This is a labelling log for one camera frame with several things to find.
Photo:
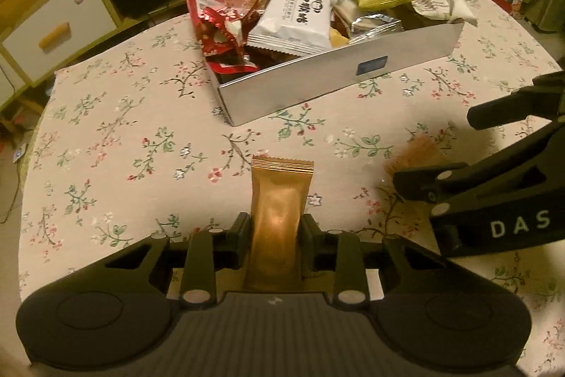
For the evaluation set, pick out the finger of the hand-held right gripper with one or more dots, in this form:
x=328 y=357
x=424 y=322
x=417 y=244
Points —
x=441 y=182
x=507 y=110

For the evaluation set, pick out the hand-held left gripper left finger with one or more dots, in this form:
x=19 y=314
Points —
x=243 y=235

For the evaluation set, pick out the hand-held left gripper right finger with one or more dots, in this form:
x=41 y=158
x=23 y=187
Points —
x=307 y=235

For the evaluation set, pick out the gold stick snack packet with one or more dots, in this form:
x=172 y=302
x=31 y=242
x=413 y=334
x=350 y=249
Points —
x=276 y=218

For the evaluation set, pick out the pink cardboard box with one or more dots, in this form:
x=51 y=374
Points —
x=309 y=81

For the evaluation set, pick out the silver foil snack packet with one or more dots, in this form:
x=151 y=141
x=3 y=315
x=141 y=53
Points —
x=375 y=23

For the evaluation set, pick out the small shiny red snack packet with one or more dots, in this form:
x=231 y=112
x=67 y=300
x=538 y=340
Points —
x=220 y=28

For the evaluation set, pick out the white black-print snack packet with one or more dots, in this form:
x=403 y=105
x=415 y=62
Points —
x=291 y=15

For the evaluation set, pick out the floral tablecloth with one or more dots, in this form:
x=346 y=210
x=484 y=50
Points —
x=132 y=138

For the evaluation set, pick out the white floor device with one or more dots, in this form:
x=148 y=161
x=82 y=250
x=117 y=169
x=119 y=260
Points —
x=20 y=154

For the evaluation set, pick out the small white cabinet drawer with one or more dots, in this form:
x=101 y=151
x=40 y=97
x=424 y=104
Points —
x=11 y=87

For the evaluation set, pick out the white drawer with round sticker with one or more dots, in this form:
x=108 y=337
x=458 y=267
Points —
x=57 y=23

